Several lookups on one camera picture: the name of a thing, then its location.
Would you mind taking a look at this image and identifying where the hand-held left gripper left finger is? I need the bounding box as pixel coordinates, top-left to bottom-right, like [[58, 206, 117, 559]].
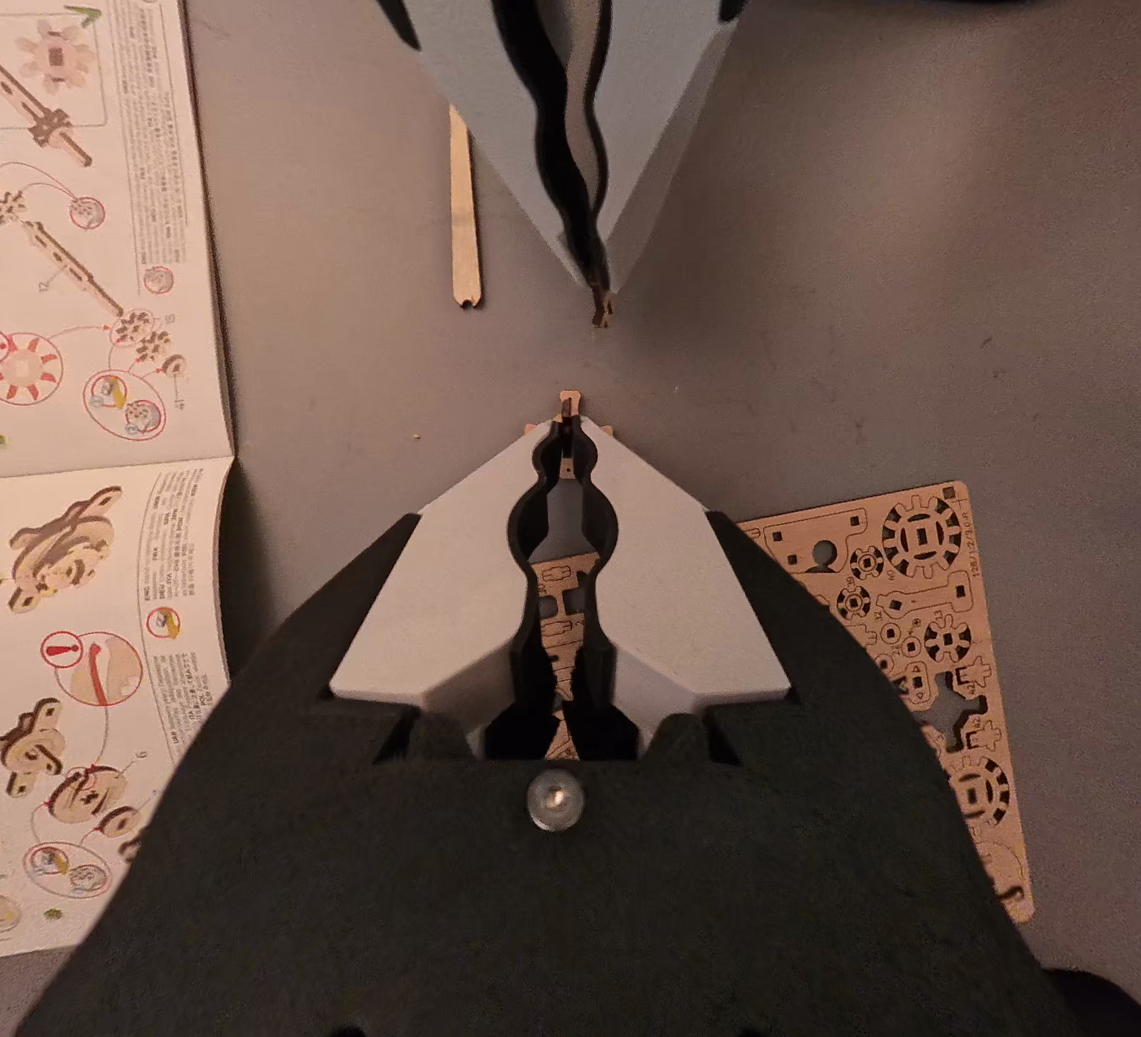
[[330, 417, 573, 758]]

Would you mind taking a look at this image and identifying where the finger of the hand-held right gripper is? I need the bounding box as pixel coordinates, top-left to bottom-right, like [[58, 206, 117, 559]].
[[365, 0, 595, 282], [553, 0, 741, 297]]

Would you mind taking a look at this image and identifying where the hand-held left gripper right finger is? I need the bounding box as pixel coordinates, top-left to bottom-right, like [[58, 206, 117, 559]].
[[570, 417, 792, 758]]

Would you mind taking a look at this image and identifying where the cross-shaped wooden model part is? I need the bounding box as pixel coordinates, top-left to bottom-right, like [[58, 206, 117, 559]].
[[524, 392, 616, 486]]

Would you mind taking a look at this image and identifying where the laser-cut wooden parts sheet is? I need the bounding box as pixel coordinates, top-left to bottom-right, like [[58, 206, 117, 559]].
[[526, 480, 1037, 924]]

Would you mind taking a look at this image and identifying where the thin wooden stick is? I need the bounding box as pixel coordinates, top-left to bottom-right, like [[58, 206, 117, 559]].
[[447, 105, 485, 313]]

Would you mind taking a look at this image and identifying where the paper instruction booklet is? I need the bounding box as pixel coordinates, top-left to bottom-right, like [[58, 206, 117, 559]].
[[0, 0, 237, 958]]

